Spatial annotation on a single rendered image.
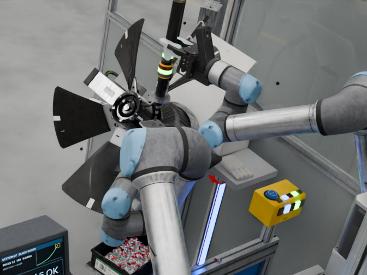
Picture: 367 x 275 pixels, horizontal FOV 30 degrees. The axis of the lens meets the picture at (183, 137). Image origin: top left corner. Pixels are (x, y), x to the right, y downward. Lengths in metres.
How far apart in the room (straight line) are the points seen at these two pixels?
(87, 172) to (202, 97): 0.52
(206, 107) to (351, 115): 0.84
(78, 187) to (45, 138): 2.06
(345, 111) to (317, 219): 1.12
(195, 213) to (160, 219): 1.80
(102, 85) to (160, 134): 1.01
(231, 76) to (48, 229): 0.69
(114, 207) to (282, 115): 0.52
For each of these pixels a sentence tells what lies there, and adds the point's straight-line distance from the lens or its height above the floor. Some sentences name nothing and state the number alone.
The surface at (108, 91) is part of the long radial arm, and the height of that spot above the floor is 1.12.
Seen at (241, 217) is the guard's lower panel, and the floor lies 0.50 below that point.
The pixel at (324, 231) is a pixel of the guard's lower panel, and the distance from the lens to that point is 2.82.
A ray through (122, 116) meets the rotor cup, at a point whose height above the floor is 1.20.
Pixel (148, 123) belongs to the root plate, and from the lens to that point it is 2.28.
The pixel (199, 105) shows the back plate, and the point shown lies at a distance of 2.50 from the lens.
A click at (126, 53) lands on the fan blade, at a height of 1.30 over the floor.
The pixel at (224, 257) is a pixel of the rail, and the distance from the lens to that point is 2.33.
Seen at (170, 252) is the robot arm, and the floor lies 1.33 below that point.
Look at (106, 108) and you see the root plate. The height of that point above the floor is 1.16.
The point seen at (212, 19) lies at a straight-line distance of 2.70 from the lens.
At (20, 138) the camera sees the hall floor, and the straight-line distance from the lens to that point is 4.32.
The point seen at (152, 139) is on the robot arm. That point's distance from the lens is 1.63.
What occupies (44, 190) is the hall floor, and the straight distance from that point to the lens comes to 3.90.
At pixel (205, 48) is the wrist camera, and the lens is 2.04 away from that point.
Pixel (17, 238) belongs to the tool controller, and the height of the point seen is 1.25.
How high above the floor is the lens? 2.34
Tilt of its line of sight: 31 degrees down
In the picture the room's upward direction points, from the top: 13 degrees clockwise
